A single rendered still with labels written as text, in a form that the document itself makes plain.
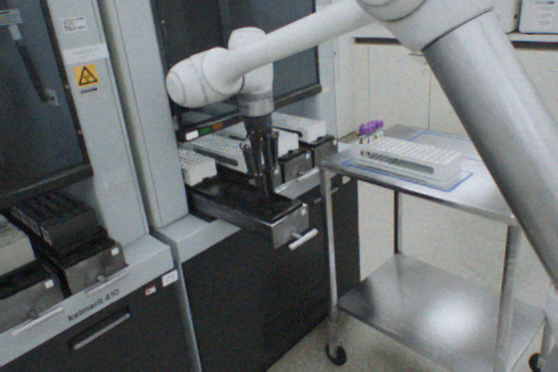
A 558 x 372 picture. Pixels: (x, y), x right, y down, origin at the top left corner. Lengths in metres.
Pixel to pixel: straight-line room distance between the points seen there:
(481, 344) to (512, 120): 1.08
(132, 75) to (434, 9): 0.80
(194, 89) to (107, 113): 0.28
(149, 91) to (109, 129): 0.14
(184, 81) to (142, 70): 0.25
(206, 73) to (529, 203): 0.65
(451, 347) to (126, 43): 1.26
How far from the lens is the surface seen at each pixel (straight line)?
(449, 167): 1.29
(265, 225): 1.16
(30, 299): 1.16
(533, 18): 3.18
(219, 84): 1.00
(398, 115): 3.66
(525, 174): 0.66
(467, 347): 1.61
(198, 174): 1.40
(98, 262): 1.19
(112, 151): 1.22
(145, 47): 1.24
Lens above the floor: 1.37
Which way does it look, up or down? 22 degrees down
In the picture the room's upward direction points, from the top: 5 degrees counter-clockwise
